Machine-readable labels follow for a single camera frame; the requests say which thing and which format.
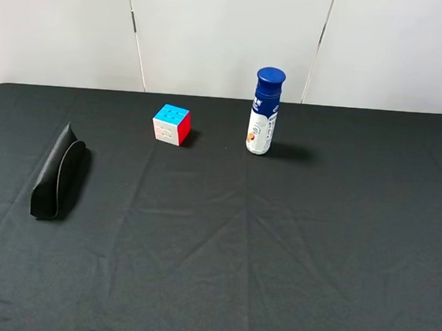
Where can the white bottle with blue cap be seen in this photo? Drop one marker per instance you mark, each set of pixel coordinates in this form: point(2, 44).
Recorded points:
point(265, 106)

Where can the black leather pouch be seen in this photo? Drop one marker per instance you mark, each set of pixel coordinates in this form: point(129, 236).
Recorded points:
point(57, 176)

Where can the black tablecloth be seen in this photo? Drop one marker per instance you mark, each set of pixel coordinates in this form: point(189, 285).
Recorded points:
point(337, 228)

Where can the colourful puzzle cube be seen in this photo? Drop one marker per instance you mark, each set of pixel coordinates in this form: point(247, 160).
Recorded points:
point(172, 124)

